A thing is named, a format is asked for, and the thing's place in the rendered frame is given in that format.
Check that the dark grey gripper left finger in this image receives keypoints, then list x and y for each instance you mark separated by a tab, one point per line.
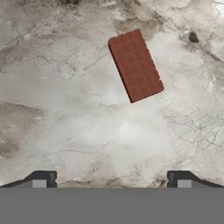
42	176

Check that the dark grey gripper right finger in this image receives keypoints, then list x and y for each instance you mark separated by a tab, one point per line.
180	176

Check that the brown chocolate bar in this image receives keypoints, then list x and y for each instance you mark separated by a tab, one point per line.
135	65

